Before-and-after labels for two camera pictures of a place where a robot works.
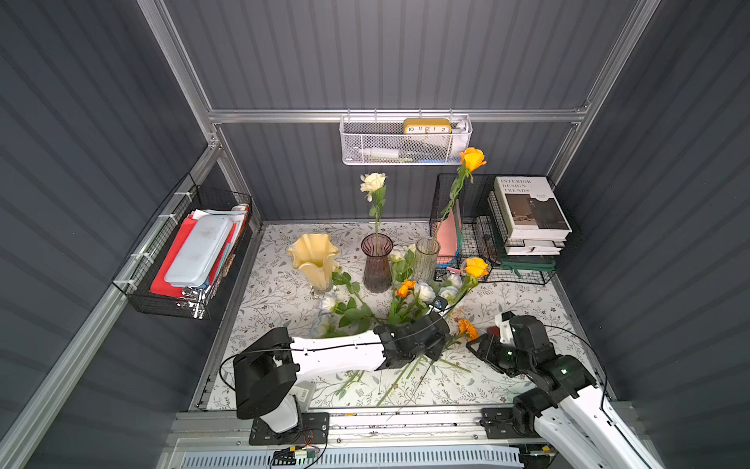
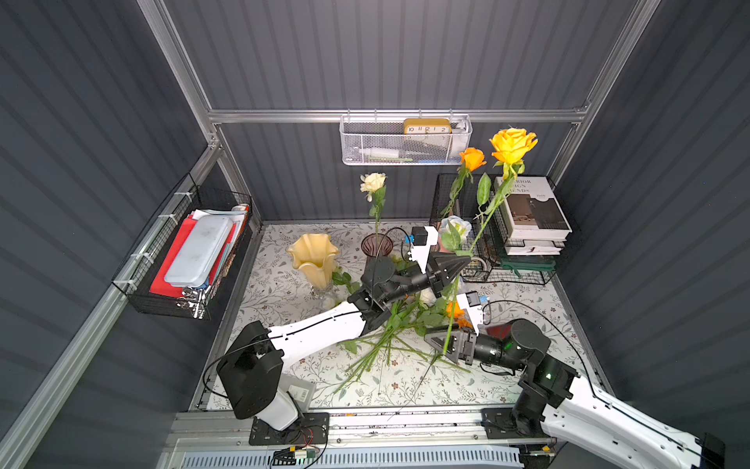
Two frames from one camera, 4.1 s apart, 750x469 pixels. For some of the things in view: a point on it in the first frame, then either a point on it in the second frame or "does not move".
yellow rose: [476, 268] → [511, 146]
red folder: [160, 285] does not move
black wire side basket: [180, 267] does not move
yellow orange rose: [472, 158] does not move
